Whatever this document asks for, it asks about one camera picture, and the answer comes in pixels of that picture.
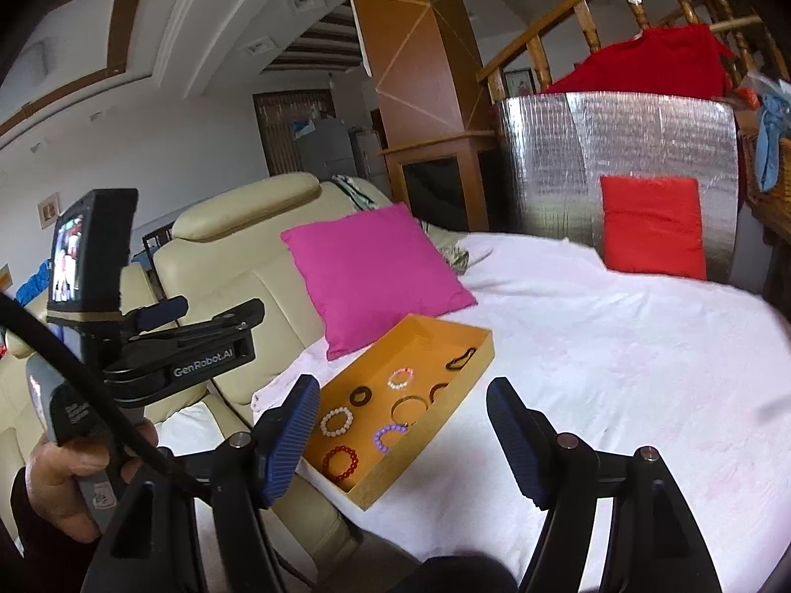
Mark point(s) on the blue cloth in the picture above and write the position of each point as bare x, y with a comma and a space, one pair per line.
772, 142

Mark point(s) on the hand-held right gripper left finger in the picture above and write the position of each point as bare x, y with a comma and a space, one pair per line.
290, 438

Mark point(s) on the person's left hand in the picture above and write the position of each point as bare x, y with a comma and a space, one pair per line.
55, 482

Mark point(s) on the striped cloth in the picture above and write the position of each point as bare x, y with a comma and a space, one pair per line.
358, 191

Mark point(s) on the silver foil panel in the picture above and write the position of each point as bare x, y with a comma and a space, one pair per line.
556, 160

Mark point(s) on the red pillow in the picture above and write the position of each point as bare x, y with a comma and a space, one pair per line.
655, 228

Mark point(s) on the patterned cloth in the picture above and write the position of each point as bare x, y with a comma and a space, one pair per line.
460, 256

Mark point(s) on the wicker basket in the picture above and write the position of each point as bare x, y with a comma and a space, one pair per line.
763, 197

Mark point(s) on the wooden cabinet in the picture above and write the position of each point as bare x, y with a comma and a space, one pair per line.
432, 185

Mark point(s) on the wooden railing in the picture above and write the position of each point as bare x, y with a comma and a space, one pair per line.
556, 18

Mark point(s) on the wooden pillar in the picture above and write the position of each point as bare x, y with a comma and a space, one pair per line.
420, 43

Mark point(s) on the grey refrigerator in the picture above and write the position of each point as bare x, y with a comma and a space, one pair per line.
327, 148

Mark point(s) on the pink pillow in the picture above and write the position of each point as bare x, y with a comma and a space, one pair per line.
371, 272

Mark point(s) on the red cloth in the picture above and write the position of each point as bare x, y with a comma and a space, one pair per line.
655, 62

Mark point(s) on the beige leather sofa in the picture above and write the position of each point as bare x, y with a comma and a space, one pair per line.
235, 247

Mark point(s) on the brown hair scrunchie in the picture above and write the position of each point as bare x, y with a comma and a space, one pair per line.
351, 395

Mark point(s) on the white blanket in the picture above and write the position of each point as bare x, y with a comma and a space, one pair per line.
618, 352

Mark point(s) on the framed picture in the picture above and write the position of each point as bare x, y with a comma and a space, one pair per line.
519, 83

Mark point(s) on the person's left forearm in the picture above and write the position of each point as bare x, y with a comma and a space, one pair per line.
28, 543

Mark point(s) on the wall switch plate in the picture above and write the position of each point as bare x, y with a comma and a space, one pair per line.
48, 210

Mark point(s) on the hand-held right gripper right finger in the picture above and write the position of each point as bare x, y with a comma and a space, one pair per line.
516, 438

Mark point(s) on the orange tray box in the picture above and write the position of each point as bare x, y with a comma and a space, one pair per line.
426, 330

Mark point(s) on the brown bead curtain door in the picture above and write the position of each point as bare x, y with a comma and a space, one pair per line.
278, 130

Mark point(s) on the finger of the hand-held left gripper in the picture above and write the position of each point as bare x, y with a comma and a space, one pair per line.
235, 318
164, 311

